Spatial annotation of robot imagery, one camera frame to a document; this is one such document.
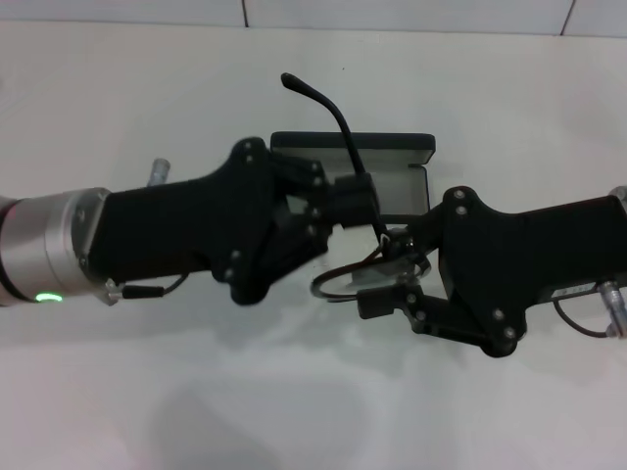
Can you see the black glasses case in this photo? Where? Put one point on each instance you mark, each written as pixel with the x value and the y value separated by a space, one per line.
pixel 401 191

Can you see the black glasses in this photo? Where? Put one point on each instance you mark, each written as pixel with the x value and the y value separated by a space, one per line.
pixel 294 80

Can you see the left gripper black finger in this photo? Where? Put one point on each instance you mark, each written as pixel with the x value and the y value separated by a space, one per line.
pixel 357 213
pixel 355 188

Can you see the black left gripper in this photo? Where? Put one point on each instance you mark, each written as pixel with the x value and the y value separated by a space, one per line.
pixel 196 230

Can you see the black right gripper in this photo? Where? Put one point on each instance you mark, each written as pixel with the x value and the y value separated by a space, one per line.
pixel 529 254

